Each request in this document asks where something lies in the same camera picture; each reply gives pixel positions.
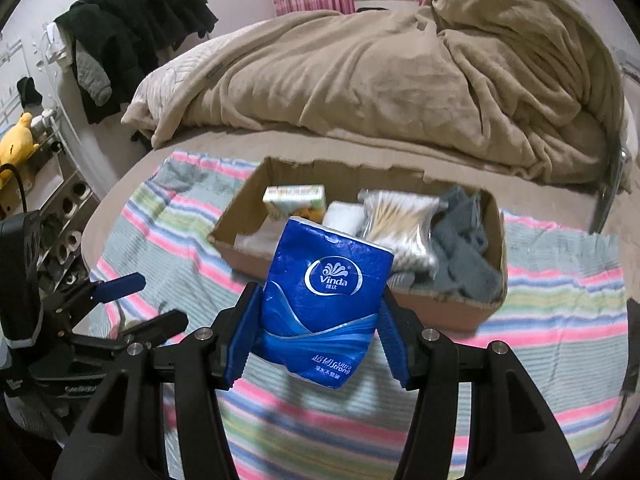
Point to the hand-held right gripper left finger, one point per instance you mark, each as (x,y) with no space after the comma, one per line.
(242,340)

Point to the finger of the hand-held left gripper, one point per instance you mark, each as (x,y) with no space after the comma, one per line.
(122,284)
(160,322)

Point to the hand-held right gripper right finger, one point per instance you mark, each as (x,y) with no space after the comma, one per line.
(400,345)

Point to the cardboard box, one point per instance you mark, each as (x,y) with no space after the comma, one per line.
(450,310)

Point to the blue tissue packet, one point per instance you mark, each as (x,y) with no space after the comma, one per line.
(325,300)

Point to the grey dotted cloth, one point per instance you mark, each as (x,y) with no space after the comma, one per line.
(465,272)

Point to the clear bag of cotton swabs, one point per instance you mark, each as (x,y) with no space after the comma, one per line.
(400,225)

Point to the white cloth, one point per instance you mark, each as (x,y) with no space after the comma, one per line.
(345,217)

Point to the plain grey cloth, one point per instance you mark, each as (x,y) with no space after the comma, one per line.
(462,210)

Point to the cartoon print tissue packet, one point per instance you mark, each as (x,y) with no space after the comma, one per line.
(295,200)

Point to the yellow plush toy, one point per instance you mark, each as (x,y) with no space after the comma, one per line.
(17,145)

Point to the striped towel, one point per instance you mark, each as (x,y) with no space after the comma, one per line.
(550,320)

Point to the small black cloth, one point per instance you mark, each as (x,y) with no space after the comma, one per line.
(29,91)

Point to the white patterned pillow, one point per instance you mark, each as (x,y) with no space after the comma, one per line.
(165,90)

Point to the hanging black clothes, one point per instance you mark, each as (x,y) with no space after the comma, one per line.
(130,20)

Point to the brown fleece blanket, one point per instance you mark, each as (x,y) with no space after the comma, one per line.
(380,75)

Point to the metal bed frame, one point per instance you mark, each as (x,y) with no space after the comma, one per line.
(607,195)

